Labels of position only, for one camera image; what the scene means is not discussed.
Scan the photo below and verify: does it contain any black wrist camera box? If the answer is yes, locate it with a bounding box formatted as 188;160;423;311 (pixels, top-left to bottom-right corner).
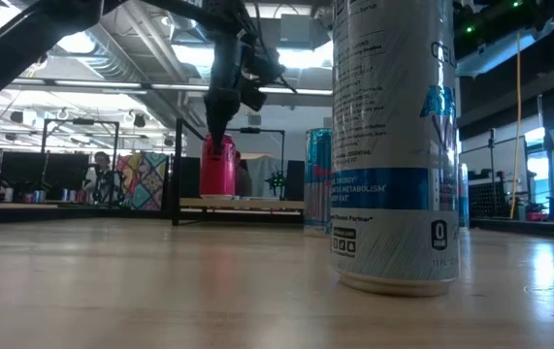
240;41;287;112

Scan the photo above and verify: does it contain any yellow hanging cable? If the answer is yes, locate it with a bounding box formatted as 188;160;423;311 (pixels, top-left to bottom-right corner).
508;29;523;220

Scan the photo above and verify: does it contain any white Celsius can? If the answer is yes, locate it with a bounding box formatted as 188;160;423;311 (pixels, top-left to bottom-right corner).
329;0;461;298

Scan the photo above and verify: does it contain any small black green-lit device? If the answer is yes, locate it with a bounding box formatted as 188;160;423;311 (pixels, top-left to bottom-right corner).
265;170;287;198

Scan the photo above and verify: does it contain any grey ceiling air unit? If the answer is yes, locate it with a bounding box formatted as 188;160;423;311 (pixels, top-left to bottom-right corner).
279;13;317;49

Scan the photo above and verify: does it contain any black tripod stand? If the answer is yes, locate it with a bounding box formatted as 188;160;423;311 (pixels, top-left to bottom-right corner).
487;128;497;185

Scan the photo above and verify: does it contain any small red container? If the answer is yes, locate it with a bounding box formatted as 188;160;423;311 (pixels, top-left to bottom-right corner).
525;202;549;223

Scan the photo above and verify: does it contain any person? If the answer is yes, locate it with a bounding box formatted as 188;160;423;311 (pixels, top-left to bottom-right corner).
83;150;123;206

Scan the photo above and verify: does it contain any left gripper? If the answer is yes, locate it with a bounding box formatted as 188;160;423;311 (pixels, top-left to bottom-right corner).
203;29;244;154

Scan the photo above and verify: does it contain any red soda can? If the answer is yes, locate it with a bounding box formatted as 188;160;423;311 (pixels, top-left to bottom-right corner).
199;134;237;201

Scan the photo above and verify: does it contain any colourful patchwork panel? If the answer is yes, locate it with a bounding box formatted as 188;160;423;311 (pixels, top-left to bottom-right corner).
115;152;169;211

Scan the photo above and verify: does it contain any long linear ceiling light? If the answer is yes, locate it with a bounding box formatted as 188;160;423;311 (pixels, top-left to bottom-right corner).
9;79;334;97

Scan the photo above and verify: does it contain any black perforated rack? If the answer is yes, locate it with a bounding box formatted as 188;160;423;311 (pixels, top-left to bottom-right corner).
468;169;511;219

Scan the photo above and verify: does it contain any background work table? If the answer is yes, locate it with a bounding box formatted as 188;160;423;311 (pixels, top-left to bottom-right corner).
0;199;127;210

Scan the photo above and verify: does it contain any black metal shelf frame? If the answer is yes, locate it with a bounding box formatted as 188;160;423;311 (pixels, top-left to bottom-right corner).
172;117;306;227

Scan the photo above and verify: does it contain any black cabinet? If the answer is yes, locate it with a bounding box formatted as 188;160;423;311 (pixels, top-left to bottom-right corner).
285;159;306;201

